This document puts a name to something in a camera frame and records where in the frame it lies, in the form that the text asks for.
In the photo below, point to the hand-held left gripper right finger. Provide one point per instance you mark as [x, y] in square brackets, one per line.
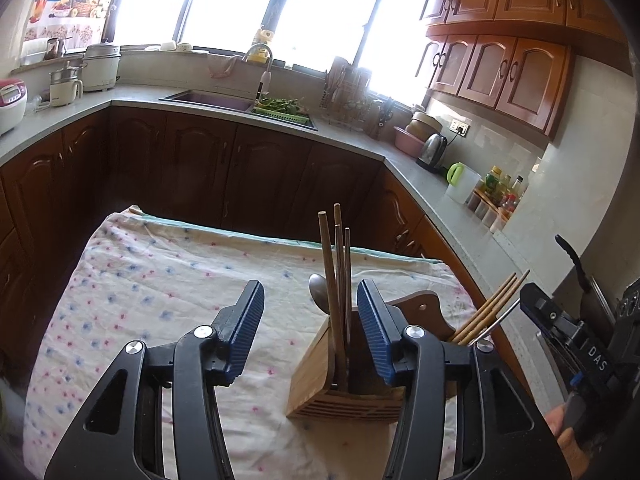
[372, 330]

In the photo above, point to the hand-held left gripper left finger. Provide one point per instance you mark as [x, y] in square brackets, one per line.
[247, 330]

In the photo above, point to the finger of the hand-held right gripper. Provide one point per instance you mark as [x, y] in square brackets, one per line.
[542, 310]

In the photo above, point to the metal chopstick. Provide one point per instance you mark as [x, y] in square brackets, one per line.
[502, 319]

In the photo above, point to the wooden chopstick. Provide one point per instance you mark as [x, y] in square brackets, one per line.
[500, 302]
[482, 310]
[327, 260]

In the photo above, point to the wooden utensil holder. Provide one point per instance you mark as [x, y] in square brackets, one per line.
[320, 390]

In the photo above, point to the person's right hand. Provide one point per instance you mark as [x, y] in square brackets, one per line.
[562, 430]

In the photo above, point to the metal spoon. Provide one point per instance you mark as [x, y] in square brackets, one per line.
[318, 290]

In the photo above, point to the floral tablecloth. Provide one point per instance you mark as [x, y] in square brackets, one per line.
[150, 285]

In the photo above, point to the clear spice jar rack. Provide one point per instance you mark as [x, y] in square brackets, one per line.
[485, 212]

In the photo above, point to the row of condiment bottles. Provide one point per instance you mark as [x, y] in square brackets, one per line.
[502, 190]

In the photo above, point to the dark wooden lower cabinets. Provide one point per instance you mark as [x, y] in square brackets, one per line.
[200, 160]

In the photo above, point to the stainless steel electric kettle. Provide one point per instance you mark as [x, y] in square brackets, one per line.
[432, 152]

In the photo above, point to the pink basin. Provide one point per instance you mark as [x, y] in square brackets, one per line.
[407, 139]

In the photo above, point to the grey kitchen countertop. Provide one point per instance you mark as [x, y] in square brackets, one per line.
[350, 135]

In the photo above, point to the beige ceramic pot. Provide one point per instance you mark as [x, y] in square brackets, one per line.
[424, 125]

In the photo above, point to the knife and scissors holder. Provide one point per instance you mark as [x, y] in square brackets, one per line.
[382, 117]

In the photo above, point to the green basket of vegetables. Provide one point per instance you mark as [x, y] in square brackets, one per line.
[280, 108]

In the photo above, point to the kitchen sink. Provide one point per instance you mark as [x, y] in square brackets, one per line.
[205, 100]

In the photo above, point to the dish rack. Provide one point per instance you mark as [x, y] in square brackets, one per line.
[345, 90]

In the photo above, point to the wooden upper cabinets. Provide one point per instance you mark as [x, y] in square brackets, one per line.
[500, 60]

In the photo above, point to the pink rag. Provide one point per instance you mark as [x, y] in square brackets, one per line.
[224, 67]

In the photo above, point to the curved kitchen faucet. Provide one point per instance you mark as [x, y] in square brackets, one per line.
[260, 52]

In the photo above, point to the white bowl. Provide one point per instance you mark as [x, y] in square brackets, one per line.
[167, 46]
[185, 47]

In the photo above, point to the steel lidded rice cooker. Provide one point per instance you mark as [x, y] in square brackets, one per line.
[102, 67]

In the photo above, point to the small white electric pot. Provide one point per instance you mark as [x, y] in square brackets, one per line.
[65, 87]

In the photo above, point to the white and red rice cooker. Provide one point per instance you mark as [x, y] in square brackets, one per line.
[10, 105]

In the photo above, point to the kitchen window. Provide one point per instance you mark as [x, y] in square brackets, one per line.
[240, 0]

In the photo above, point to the wall outlet with plug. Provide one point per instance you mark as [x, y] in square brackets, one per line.
[460, 127]

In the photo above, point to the tropical fruit wall poster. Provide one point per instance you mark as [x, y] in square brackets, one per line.
[70, 5]

